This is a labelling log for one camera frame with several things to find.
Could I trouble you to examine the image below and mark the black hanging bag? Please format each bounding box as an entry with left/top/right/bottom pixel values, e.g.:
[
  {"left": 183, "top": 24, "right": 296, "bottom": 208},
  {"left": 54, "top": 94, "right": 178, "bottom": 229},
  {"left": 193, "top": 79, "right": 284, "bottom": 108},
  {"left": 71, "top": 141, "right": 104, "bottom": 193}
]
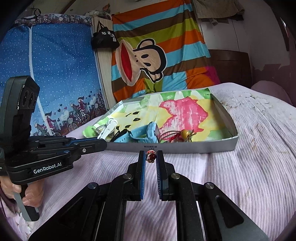
[{"left": 91, "top": 21, "right": 120, "bottom": 50}]

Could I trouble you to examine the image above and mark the beige hair claw clip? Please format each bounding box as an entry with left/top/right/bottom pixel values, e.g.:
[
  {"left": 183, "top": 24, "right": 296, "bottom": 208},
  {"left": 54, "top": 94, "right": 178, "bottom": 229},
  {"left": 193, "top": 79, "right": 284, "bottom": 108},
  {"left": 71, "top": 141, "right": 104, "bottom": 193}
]
[{"left": 92, "top": 118, "right": 118, "bottom": 140}]

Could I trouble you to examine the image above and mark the light blue smart watch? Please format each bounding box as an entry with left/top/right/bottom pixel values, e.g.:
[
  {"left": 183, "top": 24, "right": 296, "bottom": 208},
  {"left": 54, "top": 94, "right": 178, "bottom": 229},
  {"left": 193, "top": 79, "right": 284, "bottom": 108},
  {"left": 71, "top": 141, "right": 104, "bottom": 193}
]
[{"left": 112, "top": 121, "right": 160, "bottom": 144}]

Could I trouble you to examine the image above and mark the pink pillow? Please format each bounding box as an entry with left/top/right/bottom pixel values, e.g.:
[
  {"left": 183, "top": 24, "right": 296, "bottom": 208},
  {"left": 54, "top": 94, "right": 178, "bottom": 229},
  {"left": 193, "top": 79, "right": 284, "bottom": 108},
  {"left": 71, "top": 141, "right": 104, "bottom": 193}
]
[{"left": 251, "top": 80, "right": 293, "bottom": 105}]

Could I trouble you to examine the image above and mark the striped monkey cartoon sheet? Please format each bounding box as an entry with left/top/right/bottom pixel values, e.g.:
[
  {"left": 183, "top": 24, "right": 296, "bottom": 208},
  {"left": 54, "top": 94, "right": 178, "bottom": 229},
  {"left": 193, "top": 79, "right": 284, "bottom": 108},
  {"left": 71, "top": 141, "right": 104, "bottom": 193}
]
[{"left": 111, "top": 1, "right": 220, "bottom": 101}]

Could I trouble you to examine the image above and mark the dark wooden headboard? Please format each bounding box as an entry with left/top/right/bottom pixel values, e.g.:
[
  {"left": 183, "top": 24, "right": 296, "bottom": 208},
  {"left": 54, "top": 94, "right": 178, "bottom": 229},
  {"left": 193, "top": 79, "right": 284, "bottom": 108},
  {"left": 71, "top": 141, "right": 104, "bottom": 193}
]
[{"left": 209, "top": 49, "right": 252, "bottom": 88}]

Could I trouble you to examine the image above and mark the blue fabric wardrobe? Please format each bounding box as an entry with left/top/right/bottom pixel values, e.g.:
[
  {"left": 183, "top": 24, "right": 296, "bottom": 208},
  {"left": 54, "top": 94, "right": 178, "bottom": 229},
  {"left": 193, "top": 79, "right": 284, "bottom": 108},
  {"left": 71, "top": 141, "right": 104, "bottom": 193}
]
[{"left": 1, "top": 14, "right": 106, "bottom": 136}]

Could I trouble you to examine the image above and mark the colourful painted paper liner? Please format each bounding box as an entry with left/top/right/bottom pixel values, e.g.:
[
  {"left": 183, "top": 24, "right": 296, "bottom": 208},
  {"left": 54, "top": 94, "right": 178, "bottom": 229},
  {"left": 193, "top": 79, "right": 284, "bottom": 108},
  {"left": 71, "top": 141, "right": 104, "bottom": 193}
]
[{"left": 82, "top": 88, "right": 231, "bottom": 142}]

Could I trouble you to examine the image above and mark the person left hand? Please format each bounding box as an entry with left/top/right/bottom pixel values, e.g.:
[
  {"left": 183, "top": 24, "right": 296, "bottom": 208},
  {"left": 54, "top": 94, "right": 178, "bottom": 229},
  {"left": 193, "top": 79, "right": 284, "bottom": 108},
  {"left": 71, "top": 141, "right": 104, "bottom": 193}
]
[{"left": 1, "top": 176, "right": 45, "bottom": 207}]

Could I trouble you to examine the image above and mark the brown hanging cloth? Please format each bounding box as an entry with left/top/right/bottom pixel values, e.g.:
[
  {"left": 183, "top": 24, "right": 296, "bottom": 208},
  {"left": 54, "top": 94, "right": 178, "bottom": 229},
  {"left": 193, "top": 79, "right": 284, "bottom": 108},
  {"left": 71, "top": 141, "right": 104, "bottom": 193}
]
[{"left": 191, "top": 0, "right": 245, "bottom": 25}]

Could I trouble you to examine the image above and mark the red string bracelet with ring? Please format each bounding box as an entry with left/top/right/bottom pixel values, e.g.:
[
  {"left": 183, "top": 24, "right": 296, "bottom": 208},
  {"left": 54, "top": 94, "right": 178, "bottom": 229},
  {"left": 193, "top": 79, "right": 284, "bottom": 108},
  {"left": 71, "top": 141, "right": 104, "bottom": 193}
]
[{"left": 159, "top": 130, "right": 185, "bottom": 143}]

